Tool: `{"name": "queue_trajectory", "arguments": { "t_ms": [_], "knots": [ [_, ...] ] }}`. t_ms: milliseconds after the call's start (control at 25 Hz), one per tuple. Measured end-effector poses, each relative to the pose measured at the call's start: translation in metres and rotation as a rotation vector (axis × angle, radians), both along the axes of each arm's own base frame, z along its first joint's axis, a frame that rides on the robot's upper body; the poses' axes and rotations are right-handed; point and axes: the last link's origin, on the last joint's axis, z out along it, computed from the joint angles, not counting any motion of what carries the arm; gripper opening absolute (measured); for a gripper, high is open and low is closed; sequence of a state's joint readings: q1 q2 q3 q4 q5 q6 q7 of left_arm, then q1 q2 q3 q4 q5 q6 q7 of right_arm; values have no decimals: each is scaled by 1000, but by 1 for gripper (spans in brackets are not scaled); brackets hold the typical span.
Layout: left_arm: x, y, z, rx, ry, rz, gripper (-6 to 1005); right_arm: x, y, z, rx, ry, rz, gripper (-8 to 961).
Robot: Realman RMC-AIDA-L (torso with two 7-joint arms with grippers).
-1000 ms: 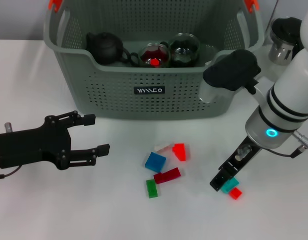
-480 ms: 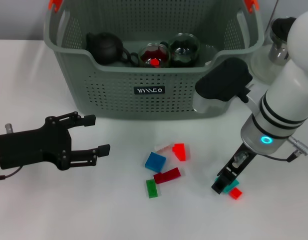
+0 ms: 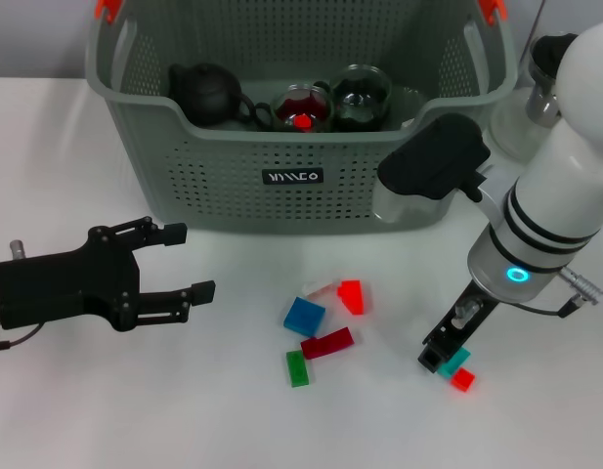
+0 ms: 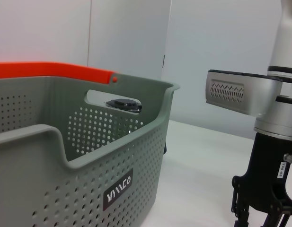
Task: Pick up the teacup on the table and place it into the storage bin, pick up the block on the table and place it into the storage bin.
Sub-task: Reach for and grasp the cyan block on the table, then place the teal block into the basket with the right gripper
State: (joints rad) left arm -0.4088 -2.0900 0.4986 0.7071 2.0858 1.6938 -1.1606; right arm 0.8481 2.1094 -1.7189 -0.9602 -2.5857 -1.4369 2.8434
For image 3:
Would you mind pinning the red sloped toy brick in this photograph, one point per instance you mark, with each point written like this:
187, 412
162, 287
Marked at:
352, 295

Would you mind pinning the grey perforated storage bin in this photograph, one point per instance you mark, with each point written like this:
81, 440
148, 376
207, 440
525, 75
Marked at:
330, 195

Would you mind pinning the cyan square toy plate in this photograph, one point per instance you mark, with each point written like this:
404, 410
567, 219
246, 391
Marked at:
460, 359

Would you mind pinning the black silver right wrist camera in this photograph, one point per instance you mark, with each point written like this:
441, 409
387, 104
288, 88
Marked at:
438, 156

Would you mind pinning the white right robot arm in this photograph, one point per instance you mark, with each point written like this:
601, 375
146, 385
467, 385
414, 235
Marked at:
555, 195

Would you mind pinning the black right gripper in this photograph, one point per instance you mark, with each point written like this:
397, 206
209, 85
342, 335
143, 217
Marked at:
460, 322

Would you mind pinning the glass teacup black holder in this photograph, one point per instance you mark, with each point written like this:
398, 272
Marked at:
325, 112
359, 105
325, 84
386, 98

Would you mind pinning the thin dark wall strip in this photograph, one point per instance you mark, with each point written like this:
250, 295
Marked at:
536, 24

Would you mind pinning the blue square toy plate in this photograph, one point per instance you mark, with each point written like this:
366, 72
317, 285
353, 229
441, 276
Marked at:
305, 317

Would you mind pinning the dark clay teapot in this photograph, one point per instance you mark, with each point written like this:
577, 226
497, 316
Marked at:
208, 95

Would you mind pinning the dark red long brick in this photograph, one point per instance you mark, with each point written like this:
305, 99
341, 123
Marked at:
328, 343

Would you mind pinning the small red toy brick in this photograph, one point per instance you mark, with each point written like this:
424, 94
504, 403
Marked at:
463, 380
302, 122

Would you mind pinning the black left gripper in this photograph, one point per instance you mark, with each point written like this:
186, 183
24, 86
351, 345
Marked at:
61, 288

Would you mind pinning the silver left wrist stub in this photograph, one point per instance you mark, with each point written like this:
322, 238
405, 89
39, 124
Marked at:
17, 249

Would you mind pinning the green toy brick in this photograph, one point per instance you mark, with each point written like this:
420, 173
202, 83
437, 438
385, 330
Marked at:
298, 369

